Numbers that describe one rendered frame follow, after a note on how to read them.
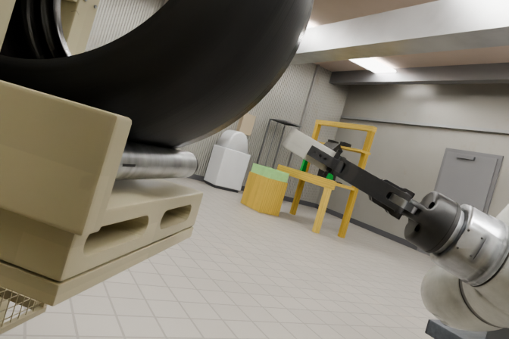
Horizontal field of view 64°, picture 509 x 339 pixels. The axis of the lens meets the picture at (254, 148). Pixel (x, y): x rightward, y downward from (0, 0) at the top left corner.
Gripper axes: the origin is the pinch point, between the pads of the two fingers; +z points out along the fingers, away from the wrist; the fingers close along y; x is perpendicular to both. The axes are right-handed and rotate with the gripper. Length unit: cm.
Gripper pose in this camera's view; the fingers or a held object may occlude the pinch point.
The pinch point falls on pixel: (308, 149)
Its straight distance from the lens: 55.8
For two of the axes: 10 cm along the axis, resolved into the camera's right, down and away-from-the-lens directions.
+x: -5.1, 8.6, 0.4
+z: -8.4, -5.1, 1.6
